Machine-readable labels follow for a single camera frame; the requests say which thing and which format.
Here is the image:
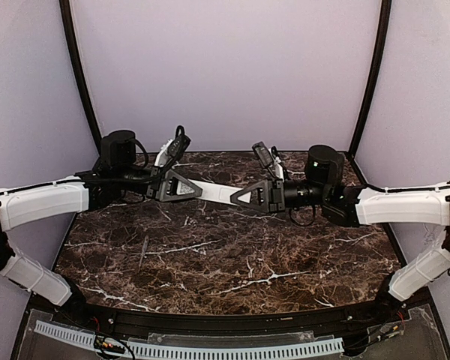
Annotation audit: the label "white remote control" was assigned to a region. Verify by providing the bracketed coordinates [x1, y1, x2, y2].
[177, 179, 242, 205]

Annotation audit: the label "black front table rail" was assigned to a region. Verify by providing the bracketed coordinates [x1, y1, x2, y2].
[53, 301, 410, 338]

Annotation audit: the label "black right frame post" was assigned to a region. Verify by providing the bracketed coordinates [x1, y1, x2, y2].
[348, 0, 392, 158]

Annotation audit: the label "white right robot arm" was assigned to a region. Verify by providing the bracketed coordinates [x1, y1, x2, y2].
[230, 145, 450, 302]

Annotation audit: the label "black frame post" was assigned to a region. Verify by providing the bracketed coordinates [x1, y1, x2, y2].
[58, 0, 102, 152]
[348, 0, 392, 158]

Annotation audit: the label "metal tweezers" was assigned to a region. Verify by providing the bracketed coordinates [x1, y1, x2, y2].
[137, 235, 149, 272]

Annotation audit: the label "black left frame post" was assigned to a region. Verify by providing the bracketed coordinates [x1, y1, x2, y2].
[58, 0, 102, 152]

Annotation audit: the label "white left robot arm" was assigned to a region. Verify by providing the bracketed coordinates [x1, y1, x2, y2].
[0, 125, 203, 307]

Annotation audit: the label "white slotted cable duct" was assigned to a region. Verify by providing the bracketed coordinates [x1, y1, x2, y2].
[33, 320, 344, 359]

